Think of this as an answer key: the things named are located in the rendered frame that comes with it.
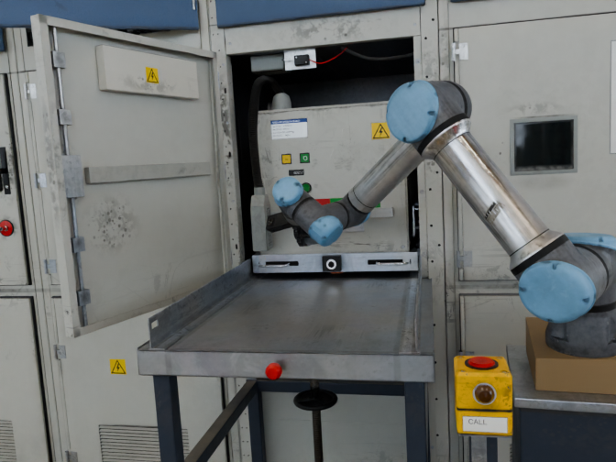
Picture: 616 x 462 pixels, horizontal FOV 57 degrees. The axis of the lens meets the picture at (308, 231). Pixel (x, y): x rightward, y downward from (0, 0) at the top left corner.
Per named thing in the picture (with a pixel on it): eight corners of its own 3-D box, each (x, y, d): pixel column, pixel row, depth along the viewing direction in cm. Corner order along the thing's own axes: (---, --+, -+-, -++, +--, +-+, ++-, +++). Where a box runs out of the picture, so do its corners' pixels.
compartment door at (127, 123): (56, 335, 137) (20, 18, 128) (220, 280, 191) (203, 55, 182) (74, 338, 134) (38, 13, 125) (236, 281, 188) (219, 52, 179)
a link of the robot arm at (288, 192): (286, 210, 135) (263, 189, 139) (296, 227, 145) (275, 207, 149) (309, 188, 136) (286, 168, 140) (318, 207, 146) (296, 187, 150)
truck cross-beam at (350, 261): (418, 270, 177) (417, 251, 177) (253, 273, 189) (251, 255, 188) (418, 268, 182) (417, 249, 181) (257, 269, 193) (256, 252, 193)
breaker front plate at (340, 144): (408, 257, 178) (402, 102, 172) (260, 259, 188) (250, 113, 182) (408, 256, 179) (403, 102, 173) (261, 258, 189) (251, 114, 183)
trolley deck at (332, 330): (435, 382, 108) (434, 352, 108) (138, 375, 121) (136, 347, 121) (432, 296, 174) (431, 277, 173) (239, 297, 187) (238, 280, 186)
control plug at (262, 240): (268, 251, 176) (264, 195, 174) (252, 251, 177) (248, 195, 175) (274, 247, 184) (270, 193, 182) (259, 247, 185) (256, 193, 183)
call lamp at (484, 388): (497, 409, 82) (497, 386, 82) (473, 408, 83) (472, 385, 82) (496, 404, 83) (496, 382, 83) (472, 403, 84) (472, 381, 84)
